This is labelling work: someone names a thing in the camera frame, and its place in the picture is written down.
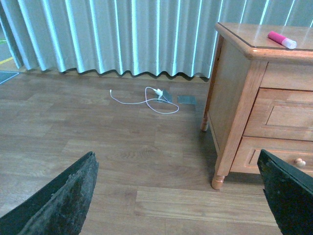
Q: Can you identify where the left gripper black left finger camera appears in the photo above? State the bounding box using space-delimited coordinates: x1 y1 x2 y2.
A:
0 152 99 235

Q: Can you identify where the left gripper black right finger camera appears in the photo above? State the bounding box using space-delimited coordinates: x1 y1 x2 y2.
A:
257 149 313 235

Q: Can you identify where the pink marker with clear cap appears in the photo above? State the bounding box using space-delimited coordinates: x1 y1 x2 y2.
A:
268 31 297 49

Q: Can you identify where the bottom drawer wooden knob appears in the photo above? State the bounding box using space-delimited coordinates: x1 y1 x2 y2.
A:
294 158 306 168

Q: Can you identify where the wooden nightstand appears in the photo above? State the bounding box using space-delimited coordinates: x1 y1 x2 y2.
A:
201 22 313 189

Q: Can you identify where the closed grey floor socket cover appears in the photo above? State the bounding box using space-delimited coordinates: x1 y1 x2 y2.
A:
177 95 197 105

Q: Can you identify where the white plug adapter on floor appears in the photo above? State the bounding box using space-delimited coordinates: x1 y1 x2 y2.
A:
153 89 163 97

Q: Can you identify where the open grey floor socket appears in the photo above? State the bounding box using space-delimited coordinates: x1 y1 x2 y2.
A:
157 90 172 102

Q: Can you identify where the grey pleated curtain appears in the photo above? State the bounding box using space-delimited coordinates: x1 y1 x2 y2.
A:
0 0 313 77

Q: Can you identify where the white charging cable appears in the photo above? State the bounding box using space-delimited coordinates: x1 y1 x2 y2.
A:
110 86 179 115

